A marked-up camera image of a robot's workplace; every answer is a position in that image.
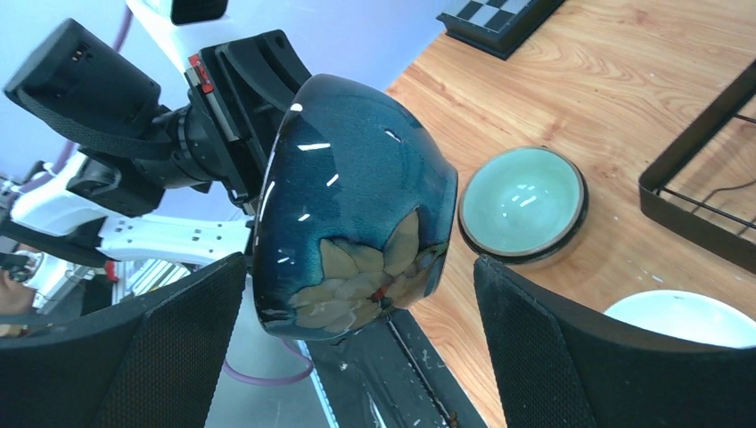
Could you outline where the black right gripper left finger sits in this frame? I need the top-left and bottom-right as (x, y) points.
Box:
(1, 253), (246, 427)

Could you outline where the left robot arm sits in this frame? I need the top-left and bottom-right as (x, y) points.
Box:
(1, 1), (310, 268)

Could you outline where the white orange bowl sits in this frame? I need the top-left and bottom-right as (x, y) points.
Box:
(604, 290), (755, 349)

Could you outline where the black wire dish rack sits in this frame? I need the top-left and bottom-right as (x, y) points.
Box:
(639, 64), (755, 272)

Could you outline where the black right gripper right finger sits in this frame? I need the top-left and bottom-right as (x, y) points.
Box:
(473, 256), (755, 427)

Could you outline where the black white chessboard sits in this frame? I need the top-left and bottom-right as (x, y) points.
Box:
(437, 0), (563, 60)

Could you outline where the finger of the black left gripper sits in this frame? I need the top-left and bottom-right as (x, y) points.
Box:
(213, 29), (311, 195)

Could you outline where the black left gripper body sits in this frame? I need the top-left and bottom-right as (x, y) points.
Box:
(150, 53), (259, 204)

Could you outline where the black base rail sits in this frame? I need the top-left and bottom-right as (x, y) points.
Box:
(35, 253), (491, 428)

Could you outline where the black beige bowl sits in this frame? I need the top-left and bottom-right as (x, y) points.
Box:
(251, 74), (458, 341)

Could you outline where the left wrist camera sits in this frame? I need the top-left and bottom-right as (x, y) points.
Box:
(169, 0), (229, 25)

